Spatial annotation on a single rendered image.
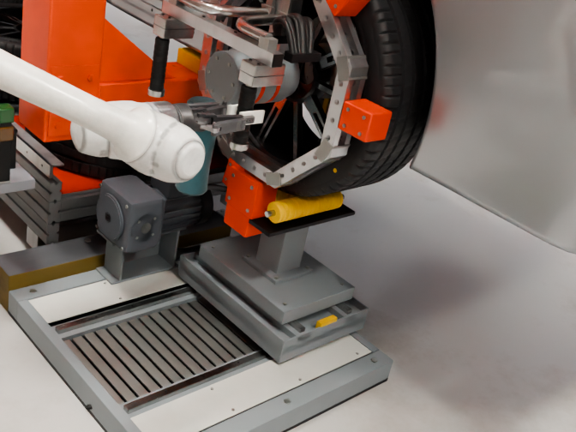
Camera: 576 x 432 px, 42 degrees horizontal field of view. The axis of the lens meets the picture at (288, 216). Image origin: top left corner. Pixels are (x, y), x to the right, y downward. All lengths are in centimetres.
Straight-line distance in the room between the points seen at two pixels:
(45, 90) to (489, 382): 171
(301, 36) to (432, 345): 127
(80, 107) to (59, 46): 82
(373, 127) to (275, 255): 66
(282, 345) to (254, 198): 42
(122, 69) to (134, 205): 39
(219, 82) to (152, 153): 57
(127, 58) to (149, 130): 93
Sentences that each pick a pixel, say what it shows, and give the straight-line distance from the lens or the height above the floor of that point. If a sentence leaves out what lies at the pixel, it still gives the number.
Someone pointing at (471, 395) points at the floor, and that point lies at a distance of 241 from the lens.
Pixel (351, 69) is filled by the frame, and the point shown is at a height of 96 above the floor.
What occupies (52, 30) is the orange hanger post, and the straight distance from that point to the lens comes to 206.
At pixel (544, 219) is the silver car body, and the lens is 165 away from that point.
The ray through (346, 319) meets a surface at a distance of 225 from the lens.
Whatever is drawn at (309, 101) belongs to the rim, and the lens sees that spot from 196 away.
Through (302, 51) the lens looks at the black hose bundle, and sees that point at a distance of 167.
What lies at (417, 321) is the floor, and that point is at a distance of 266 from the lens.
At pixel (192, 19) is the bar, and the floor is 97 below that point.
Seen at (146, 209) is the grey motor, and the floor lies 38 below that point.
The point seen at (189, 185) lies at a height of 51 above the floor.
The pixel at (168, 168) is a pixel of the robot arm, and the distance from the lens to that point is 129.
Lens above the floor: 139
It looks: 26 degrees down
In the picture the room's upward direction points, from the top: 13 degrees clockwise
